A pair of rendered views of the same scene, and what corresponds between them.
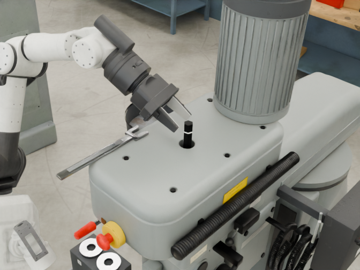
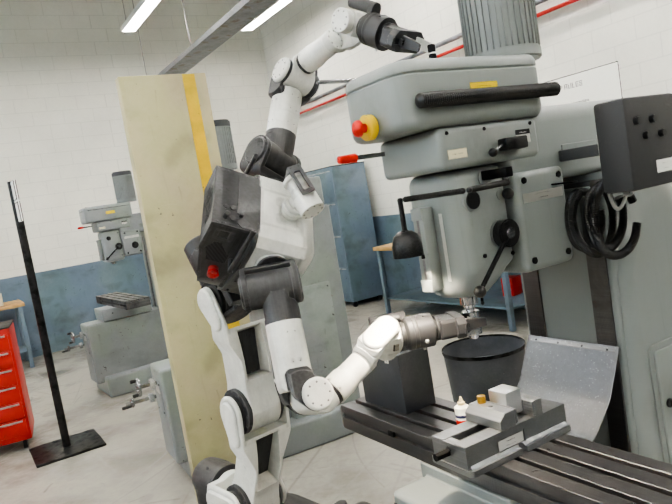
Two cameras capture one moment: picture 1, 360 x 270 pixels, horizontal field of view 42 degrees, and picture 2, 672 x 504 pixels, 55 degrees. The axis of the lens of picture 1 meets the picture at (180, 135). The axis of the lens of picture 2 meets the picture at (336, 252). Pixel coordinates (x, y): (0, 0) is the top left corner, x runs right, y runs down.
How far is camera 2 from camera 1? 1.25 m
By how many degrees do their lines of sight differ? 35
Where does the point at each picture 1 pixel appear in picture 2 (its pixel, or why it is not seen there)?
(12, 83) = (289, 91)
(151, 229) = (394, 83)
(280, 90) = (519, 20)
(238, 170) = (481, 62)
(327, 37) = not seen: outside the picture
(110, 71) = (361, 25)
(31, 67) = (305, 78)
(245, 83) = (482, 18)
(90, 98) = not seen: hidden behind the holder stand
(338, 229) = (609, 111)
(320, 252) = (605, 159)
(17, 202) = not seen: hidden behind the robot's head
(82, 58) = (339, 23)
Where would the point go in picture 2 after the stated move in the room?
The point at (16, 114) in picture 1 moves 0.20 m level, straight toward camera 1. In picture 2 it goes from (292, 117) to (295, 106)
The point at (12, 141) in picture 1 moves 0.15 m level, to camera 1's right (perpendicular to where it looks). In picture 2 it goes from (288, 137) to (337, 127)
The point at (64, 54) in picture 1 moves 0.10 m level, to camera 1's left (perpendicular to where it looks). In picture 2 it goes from (327, 40) to (294, 48)
